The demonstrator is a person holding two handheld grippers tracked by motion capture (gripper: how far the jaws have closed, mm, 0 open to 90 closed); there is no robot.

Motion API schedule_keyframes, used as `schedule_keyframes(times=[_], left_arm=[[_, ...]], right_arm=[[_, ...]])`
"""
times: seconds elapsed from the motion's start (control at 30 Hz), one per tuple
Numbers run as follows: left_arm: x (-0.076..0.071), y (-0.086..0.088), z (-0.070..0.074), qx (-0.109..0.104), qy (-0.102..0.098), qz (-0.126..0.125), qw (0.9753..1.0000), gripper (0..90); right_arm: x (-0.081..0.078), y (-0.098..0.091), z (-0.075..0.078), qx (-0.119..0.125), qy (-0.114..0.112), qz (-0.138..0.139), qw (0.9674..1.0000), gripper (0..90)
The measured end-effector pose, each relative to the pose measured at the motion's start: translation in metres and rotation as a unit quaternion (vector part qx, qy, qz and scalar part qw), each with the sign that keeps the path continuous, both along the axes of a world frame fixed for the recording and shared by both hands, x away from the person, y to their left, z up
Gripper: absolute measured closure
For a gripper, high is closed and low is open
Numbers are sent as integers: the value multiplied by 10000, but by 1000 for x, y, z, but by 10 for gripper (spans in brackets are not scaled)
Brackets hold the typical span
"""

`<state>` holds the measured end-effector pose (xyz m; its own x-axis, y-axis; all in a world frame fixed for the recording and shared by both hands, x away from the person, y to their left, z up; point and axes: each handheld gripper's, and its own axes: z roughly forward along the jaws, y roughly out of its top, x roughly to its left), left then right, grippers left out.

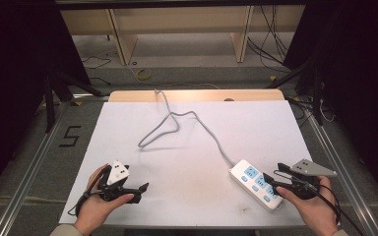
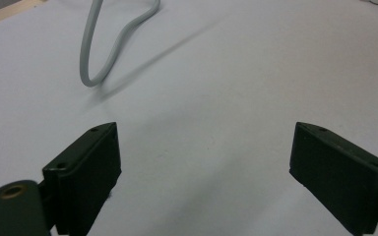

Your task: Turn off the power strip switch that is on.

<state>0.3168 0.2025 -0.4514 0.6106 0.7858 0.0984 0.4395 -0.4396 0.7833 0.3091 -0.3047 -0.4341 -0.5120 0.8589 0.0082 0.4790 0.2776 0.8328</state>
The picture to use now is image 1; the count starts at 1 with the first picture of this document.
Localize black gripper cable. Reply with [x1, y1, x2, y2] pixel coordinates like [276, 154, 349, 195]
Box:
[66, 166, 110, 218]
[273, 169, 366, 236]

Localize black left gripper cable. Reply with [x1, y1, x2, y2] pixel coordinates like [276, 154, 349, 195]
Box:
[66, 166, 110, 218]

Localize black floor cable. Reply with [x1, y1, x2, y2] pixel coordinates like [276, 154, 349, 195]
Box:
[81, 54, 112, 70]
[89, 76, 112, 88]

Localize bundle of black cables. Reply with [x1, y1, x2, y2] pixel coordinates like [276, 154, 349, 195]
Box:
[246, 4, 292, 73]

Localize aluminium floor rail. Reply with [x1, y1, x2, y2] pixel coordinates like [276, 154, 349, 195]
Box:
[302, 103, 377, 236]
[0, 100, 71, 236]

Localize person's left hand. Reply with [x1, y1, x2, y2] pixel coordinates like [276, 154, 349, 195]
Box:
[73, 163, 136, 236]

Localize grey power strip cable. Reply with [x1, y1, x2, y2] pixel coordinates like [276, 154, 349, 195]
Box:
[137, 88, 236, 167]

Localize black metal stand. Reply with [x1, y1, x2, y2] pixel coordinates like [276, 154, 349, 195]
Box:
[43, 63, 103, 134]
[268, 58, 327, 127]

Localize black curtain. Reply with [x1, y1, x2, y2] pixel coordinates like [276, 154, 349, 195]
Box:
[282, 0, 378, 212]
[0, 0, 94, 206]

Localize white power strip blue sockets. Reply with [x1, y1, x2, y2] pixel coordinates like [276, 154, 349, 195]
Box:
[228, 158, 285, 212]

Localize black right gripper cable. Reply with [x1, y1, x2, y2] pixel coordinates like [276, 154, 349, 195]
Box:
[273, 169, 366, 236]

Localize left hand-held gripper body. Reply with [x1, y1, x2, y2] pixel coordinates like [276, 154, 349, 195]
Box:
[97, 159, 143, 205]

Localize light wooden shelf unit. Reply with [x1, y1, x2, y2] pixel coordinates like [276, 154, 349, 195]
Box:
[59, 5, 307, 67]

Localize yellow tape roll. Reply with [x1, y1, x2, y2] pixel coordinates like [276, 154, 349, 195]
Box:
[135, 67, 153, 82]

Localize white cable by stand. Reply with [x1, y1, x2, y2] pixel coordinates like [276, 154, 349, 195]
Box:
[319, 97, 337, 124]

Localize white table cover sheet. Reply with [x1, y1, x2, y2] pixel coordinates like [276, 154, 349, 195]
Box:
[58, 99, 313, 230]

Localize person's right hand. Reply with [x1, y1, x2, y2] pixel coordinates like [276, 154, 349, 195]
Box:
[276, 175, 341, 236]

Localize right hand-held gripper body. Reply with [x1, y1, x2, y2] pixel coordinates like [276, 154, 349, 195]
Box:
[277, 158, 339, 202]

